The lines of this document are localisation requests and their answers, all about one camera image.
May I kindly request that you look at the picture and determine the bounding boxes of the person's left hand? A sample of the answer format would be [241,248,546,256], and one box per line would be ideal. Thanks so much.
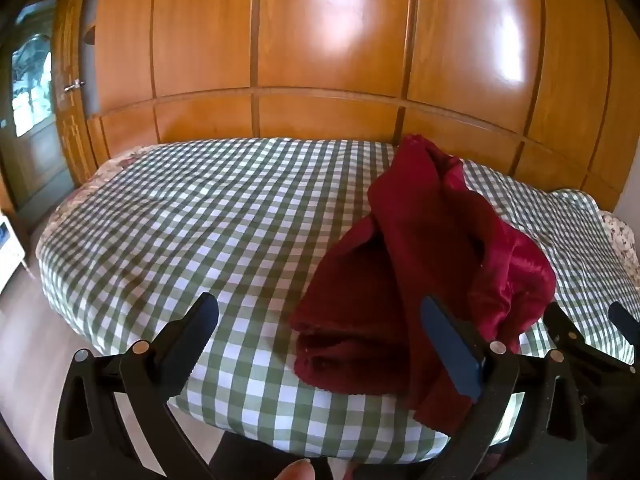
[277,460,317,480]

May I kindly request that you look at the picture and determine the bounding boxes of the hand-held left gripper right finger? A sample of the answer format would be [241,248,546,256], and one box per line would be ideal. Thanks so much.
[420,296,589,480]

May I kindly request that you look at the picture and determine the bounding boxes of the wooden door with window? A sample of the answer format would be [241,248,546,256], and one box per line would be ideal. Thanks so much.
[0,0,76,217]

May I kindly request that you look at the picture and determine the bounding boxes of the green checked bed sheet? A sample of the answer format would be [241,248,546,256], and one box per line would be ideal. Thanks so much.
[37,137,640,463]

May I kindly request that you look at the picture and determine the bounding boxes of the wooden wardrobe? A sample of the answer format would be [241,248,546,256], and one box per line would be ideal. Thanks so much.
[52,0,640,216]

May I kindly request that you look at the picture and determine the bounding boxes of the white appliance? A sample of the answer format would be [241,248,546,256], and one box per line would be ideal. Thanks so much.
[0,211,29,294]

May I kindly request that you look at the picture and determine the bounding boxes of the dark red garment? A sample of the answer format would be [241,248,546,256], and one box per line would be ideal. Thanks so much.
[288,133,557,437]

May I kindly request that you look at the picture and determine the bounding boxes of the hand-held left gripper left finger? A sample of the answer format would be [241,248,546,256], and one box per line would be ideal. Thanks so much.
[52,292,221,480]

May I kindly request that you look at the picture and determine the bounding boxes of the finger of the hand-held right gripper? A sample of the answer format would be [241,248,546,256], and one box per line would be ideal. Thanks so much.
[607,301,640,363]
[542,302,587,360]

